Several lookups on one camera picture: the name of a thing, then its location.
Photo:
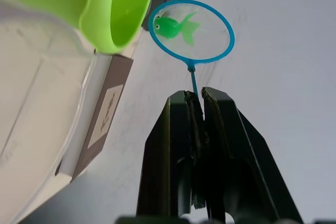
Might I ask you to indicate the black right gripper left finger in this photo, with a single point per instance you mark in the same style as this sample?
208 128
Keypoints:
162 161

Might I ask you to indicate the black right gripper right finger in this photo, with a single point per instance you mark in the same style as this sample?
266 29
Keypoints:
236 161

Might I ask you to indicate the blue round fish net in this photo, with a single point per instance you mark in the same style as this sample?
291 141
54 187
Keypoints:
195 53

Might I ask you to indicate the green toy fish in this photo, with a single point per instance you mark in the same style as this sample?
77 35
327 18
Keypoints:
170 28

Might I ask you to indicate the clear plastic tub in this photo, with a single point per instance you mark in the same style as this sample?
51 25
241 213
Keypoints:
34 98

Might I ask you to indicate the green plastic bucket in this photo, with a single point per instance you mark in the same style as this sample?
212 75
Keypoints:
105 6

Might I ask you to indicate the grey box with white label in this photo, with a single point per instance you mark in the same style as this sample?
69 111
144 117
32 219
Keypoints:
102 113

